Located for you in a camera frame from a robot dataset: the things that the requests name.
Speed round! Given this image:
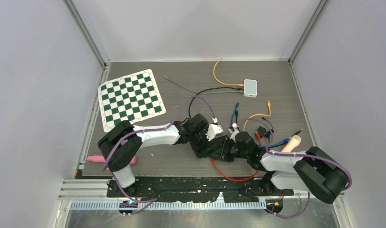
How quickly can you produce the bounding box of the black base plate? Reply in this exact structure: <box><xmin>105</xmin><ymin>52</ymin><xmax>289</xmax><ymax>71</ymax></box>
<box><xmin>106</xmin><ymin>176</ymin><xmax>294</xmax><ymax>203</ymax></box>

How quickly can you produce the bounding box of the yellow cable to router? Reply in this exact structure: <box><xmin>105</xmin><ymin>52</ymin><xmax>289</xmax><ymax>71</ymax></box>
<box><xmin>213</xmin><ymin>57</ymin><xmax>245</xmax><ymax>87</ymax></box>

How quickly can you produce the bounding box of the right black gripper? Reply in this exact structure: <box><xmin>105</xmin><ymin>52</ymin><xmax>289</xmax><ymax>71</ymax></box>
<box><xmin>209</xmin><ymin>137</ymin><xmax>249</xmax><ymax>163</ymax></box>

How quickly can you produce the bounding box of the blue ethernet cable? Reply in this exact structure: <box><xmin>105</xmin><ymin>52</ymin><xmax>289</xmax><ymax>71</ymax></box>
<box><xmin>230</xmin><ymin>101</ymin><xmax>293</xmax><ymax>149</ymax></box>

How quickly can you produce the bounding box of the green white chessboard mat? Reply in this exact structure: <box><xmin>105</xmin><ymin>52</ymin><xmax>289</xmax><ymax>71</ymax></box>
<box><xmin>97</xmin><ymin>69</ymin><xmax>166</xmax><ymax>133</ymax></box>

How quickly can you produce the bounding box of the slotted cable duct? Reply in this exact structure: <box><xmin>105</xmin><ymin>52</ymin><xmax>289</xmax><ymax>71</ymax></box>
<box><xmin>69</xmin><ymin>199</ymin><xmax>267</xmax><ymax>210</ymax></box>

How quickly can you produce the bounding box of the pink cylinder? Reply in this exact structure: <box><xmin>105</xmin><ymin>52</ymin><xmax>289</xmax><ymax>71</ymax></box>
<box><xmin>86</xmin><ymin>155</ymin><xmax>137</xmax><ymax>165</ymax></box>

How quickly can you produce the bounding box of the red ethernet cable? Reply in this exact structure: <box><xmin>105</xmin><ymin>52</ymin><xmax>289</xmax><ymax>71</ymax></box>
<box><xmin>210</xmin><ymin>131</ymin><xmax>263</xmax><ymax>182</ymax></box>

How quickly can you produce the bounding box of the yellow ethernet cable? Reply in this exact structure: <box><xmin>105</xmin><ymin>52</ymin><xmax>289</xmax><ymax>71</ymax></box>
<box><xmin>242</xmin><ymin>100</ymin><xmax>272</xmax><ymax>132</ymax></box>

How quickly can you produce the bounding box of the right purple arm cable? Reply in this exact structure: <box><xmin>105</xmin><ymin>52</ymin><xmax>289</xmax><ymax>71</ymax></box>
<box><xmin>237</xmin><ymin>117</ymin><xmax>353</xmax><ymax>219</ymax></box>

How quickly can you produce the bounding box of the grey thin cable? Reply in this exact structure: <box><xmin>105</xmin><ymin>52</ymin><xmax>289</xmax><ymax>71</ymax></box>
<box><xmin>164</xmin><ymin>75</ymin><xmax>244</xmax><ymax>95</ymax></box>

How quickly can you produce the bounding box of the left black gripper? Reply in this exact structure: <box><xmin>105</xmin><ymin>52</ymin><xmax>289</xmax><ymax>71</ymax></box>
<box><xmin>189</xmin><ymin>127</ymin><xmax>215</xmax><ymax>157</ymax></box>

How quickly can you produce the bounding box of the black ethernet cable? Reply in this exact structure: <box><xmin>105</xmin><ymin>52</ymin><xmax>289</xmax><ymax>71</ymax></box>
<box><xmin>261</xmin><ymin>116</ymin><xmax>304</xmax><ymax>141</ymax></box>

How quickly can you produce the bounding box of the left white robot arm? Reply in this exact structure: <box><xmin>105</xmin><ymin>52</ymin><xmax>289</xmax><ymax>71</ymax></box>
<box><xmin>97</xmin><ymin>114</ymin><xmax>223</xmax><ymax>197</ymax></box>

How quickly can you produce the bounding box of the black power adapter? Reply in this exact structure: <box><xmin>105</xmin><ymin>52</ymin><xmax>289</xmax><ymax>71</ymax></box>
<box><xmin>255</xmin><ymin>126</ymin><xmax>274</xmax><ymax>142</ymax></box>

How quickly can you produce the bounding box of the black network switch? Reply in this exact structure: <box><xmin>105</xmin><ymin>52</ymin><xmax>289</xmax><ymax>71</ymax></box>
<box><xmin>195</xmin><ymin>136</ymin><xmax>232</xmax><ymax>160</ymax></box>

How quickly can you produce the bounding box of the black cable to router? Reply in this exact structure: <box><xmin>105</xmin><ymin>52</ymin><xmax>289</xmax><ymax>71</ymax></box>
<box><xmin>188</xmin><ymin>86</ymin><xmax>244</xmax><ymax>120</ymax></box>

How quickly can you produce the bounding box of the beige cylinder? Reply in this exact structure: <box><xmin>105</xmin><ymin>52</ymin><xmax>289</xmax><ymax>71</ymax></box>
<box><xmin>281</xmin><ymin>135</ymin><xmax>302</xmax><ymax>152</ymax></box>

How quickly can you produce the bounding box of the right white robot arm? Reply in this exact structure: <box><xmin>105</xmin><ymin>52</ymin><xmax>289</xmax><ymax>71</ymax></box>
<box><xmin>216</xmin><ymin>123</ymin><xmax>352</xmax><ymax>204</ymax></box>

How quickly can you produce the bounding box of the white router box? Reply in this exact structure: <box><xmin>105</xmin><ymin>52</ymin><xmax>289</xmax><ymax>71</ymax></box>
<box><xmin>243</xmin><ymin>79</ymin><xmax>258</xmax><ymax>97</ymax></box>

